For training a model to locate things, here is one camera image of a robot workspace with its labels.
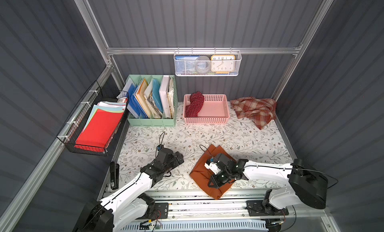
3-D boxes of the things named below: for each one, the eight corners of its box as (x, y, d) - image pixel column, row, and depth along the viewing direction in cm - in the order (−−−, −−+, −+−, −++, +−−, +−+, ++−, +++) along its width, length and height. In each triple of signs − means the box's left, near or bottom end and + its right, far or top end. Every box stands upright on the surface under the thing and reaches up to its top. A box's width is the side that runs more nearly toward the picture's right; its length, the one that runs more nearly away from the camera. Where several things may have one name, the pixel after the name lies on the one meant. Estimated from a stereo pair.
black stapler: (113, 190, 82) (109, 188, 78) (113, 165, 91) (109, 162, 87) (119, 188, 82) (116, 185, 79) (119, 163, 91) (116, 160, 88)
